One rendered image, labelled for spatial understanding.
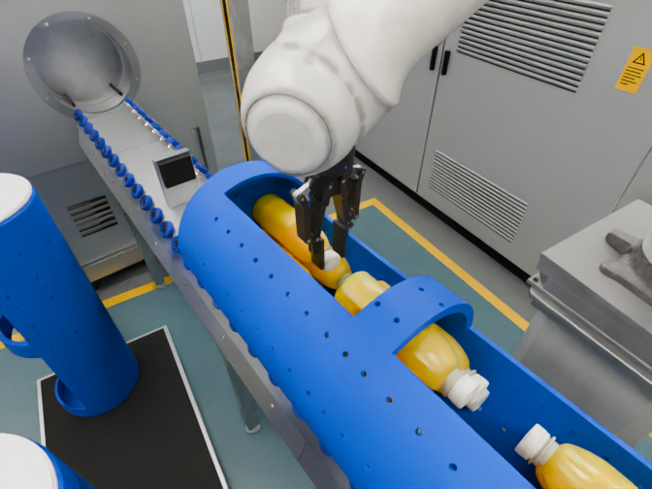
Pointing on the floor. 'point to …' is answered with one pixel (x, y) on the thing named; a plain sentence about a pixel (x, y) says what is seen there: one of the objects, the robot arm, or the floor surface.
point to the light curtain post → (240, 56)
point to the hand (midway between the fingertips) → (328, 245)
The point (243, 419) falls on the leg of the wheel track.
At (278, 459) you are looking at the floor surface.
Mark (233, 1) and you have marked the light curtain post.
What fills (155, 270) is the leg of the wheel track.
